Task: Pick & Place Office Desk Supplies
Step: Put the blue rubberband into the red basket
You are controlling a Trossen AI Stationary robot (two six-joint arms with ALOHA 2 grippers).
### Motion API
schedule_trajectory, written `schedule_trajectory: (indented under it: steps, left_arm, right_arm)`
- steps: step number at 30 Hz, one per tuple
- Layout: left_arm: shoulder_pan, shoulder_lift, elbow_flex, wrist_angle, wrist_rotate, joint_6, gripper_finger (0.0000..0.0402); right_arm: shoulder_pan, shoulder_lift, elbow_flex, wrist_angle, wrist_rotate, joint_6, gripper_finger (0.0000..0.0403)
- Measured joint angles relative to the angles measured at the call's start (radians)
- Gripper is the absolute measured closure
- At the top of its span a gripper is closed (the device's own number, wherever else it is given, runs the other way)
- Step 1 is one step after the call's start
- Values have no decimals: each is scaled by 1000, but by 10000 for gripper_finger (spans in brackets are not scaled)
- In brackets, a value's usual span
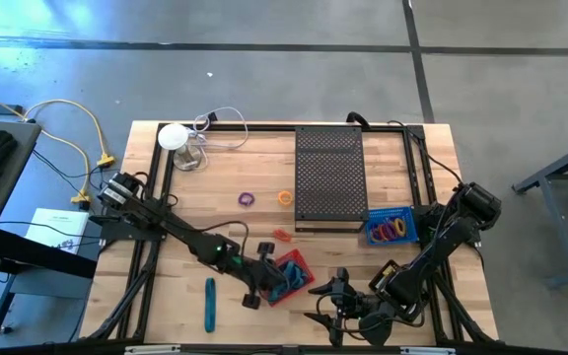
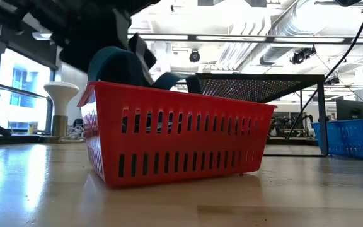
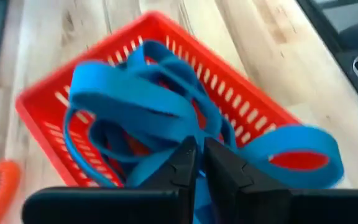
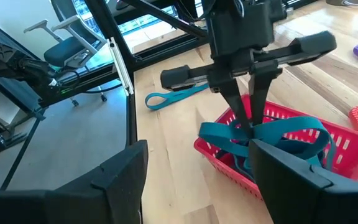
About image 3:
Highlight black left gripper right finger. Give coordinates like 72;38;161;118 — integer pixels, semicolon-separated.
203;136;358;224

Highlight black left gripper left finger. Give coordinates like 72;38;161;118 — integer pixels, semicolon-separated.
22;136;198;224

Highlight blue rubber band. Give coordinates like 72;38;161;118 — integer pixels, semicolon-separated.
62;105;127;188
126;39;220;103
63;60;345;224

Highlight small orange clip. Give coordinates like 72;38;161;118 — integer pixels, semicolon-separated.
0;159;22;224

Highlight red plastic basket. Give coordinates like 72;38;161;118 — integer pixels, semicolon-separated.
15;11;301;188

